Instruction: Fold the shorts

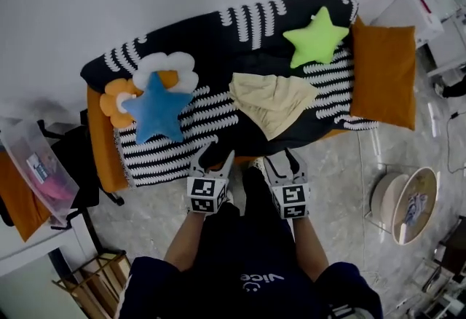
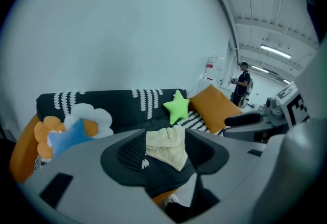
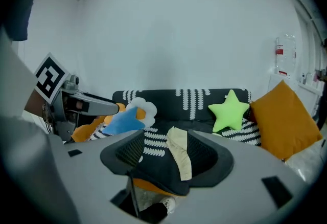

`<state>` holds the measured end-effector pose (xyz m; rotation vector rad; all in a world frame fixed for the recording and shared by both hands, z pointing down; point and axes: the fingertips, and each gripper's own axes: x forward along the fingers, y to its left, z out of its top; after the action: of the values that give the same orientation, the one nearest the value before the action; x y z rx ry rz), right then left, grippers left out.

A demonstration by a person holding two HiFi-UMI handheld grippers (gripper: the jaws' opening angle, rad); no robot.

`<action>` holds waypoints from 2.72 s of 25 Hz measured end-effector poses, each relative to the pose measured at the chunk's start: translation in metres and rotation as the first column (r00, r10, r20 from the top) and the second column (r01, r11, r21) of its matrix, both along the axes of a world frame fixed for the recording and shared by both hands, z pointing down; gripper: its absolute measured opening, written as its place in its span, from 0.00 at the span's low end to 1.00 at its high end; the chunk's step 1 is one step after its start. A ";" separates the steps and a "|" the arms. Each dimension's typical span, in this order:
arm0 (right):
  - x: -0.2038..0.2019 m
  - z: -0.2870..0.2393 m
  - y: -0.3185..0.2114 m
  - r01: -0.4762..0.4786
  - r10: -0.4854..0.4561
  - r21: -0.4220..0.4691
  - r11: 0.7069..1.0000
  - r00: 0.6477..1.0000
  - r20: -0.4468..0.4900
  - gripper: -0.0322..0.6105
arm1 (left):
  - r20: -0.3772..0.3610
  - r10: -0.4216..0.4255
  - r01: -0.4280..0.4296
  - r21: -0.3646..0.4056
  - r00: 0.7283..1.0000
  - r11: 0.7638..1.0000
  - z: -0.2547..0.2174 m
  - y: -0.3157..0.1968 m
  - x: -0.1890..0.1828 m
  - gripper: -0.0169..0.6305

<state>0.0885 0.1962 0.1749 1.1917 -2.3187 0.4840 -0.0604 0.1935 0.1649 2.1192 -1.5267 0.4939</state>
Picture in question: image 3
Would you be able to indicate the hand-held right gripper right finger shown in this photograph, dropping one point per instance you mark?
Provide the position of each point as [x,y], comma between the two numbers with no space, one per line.
[242,192]

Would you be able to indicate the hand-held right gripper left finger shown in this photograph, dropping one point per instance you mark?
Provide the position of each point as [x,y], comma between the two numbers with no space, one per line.
[97,166]

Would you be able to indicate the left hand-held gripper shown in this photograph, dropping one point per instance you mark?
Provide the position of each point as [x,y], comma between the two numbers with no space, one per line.
[51,78]

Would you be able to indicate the cream cloth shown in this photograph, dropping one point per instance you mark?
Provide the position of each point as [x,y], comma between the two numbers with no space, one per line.
[180,151]

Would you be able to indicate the person's left forearm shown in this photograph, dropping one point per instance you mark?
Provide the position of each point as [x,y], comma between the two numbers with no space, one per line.
[35,105]

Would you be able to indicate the orange flower pillow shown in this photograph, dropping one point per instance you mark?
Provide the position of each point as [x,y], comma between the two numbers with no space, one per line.
[122,108]

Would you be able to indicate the blue star pillow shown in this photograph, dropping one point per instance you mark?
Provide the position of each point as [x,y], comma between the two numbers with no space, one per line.
[122,122]

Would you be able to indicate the white flower pillow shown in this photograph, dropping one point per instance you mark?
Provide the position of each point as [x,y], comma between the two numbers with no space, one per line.
[150,113]

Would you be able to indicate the person's black trousers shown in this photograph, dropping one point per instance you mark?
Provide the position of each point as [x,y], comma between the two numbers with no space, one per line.
[153,214]

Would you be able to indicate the person's right white shoe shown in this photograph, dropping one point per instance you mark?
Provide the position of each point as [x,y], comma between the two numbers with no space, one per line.
[168,202]

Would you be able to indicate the green star pillow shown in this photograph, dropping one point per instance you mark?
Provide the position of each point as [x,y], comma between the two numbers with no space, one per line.
[228,113]

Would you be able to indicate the black white striped blanket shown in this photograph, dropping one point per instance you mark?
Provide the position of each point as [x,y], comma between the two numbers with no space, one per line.
[184,113]

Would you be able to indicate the large orange cushion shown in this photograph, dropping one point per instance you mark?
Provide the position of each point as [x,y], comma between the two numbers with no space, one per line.
[283,120]

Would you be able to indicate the white cabinet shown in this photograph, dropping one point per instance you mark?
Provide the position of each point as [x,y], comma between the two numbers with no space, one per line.
[310,97]

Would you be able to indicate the person's navy shirt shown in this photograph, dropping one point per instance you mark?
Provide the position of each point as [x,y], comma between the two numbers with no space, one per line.
[23,13]

